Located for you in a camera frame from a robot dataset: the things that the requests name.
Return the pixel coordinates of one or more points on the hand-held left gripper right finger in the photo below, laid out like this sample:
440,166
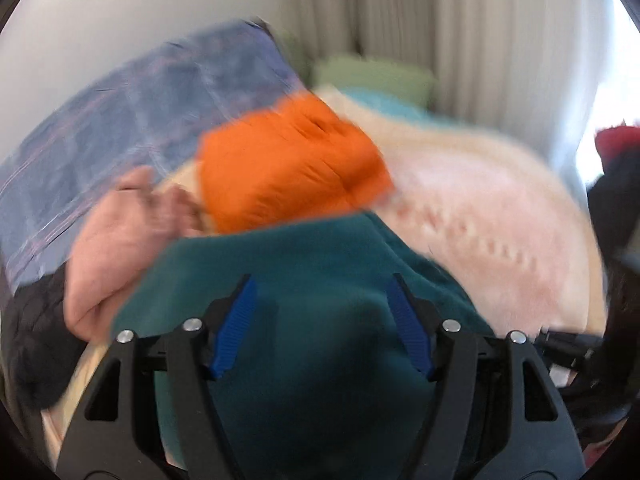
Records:
410,332

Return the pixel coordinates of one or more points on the beige curtain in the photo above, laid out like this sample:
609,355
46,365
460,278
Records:
450,20

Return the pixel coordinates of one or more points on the red and black garment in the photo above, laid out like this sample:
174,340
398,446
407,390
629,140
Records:
617,200

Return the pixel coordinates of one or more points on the black quilted jacket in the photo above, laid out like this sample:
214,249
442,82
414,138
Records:
35,340

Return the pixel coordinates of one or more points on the blue plaid duvet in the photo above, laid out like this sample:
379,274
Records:
125,110

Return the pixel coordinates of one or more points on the beige blanket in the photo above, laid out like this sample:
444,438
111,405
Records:
500,200

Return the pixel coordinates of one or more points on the orange puffer jacket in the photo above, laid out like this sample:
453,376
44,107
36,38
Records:
285,160

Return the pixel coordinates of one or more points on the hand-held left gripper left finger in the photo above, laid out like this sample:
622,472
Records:
235,330

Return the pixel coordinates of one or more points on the teal printed cloth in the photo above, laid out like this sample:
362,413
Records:
385,105

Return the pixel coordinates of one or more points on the dark green fleece-lined sweatshirt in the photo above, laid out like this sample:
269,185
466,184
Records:
320,285

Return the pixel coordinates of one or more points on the pink quilted jacket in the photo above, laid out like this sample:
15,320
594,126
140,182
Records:
115,240

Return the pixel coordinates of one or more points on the green pillow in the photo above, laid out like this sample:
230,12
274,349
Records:
370,72

